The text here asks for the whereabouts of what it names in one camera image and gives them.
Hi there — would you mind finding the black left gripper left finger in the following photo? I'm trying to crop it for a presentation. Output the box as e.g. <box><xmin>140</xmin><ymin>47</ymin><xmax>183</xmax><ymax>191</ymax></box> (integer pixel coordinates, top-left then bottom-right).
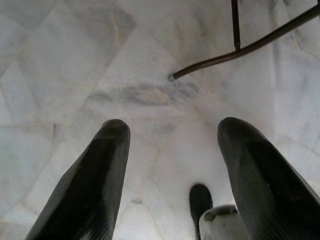
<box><xmin>24</xmin><ymin>118</ymin><xmax>131</xmax><ymax>240</ymax></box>

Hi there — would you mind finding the dark metal table leg frame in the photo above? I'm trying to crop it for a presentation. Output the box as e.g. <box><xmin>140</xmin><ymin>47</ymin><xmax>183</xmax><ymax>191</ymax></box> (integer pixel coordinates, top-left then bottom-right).
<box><xmin>167</xmin><ymin>0</ymin><xmax>320</xmax><ymax>81</ymax></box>

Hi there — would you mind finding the white robot leg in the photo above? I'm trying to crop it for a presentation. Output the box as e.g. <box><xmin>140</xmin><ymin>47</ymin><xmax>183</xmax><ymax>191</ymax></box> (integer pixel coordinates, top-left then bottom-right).
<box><xmin>198</xmin><ymin>204</ymin><xmax>252</xmax><ymax>240</ymax></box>

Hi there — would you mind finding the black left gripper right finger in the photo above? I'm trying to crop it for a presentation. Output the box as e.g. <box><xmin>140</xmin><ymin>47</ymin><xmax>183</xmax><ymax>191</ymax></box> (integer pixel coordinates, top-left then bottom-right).
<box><xmin>217</xmin><ymin>116</ymin><xmax>320</xmax><ymax>240</ymax></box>

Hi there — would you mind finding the black robot foot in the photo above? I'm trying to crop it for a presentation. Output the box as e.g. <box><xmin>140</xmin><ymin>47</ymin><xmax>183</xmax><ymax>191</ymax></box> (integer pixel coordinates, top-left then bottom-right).
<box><xmin>189</xmin><ymin>183</ymin><xmax>214</xmax><ymax>240</ymax></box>

